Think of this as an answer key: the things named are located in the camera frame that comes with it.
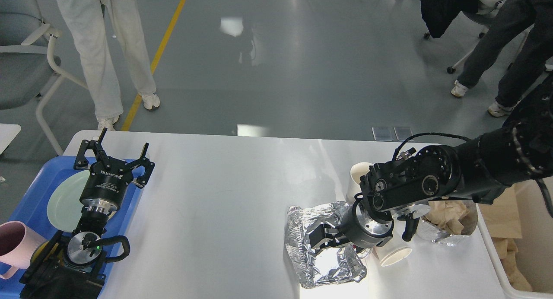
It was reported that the brown paper in plastic bag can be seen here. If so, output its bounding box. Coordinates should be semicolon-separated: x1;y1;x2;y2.
423;200;470;235

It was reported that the metal floor plate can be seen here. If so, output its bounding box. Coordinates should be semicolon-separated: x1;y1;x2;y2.
393;127;413;141
372;127;394;142

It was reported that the pink ribbed mug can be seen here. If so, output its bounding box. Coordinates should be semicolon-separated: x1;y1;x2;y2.
0;221;47;280

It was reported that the person in light trousers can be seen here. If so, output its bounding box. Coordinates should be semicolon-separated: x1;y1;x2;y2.
57;0;160;131

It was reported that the grey office chair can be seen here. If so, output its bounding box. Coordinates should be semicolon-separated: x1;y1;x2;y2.
0;0;87;155

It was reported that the chair with black jacket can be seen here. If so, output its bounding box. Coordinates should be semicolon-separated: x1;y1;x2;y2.
418;0;512;73

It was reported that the aluminium foil tray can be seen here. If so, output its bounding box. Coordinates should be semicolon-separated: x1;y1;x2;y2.
285;201;367;289

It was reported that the white side table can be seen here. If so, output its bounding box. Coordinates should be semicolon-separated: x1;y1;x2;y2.
0;123;21;154

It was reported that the right metal floor plate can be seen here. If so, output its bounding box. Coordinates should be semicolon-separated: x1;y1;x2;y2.
393;127;413;141

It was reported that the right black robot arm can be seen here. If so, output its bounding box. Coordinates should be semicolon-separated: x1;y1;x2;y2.
307;75;553;253

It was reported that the clear plastic bag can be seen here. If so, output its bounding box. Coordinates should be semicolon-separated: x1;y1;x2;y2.
417;200;478;246

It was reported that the blue-grey HOME mug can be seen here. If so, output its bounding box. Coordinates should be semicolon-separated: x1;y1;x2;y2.
30;241;59;265

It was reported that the green plate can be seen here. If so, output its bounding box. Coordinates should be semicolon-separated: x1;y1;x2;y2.
47;171;116;233

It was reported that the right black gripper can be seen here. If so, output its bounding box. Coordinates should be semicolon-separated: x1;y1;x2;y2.
308;201;394;250

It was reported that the upright white paper cup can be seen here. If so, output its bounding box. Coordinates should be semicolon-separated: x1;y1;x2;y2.
344;162;373;205

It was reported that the white plastic bin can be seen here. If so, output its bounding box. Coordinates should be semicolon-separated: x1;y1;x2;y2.
477;180;553;299

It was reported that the lying white paper cup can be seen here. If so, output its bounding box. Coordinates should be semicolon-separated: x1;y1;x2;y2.
372;221;413;267

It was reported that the left metal floor plate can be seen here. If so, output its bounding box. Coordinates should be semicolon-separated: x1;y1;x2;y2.
372;127;394;142

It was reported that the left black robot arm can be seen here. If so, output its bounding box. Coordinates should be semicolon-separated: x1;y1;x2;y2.
19;128;155;299

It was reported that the brown paper in bin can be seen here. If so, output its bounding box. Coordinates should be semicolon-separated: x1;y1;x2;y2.
492;237;533;292

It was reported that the person in dark trousers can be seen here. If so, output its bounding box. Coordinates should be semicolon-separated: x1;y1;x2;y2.
451;0;553;117

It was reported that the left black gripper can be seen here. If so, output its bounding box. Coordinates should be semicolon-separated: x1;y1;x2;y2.
73;128;155;213

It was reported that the brown paper bag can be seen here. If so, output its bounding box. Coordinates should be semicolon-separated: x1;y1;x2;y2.
478;187;523;239

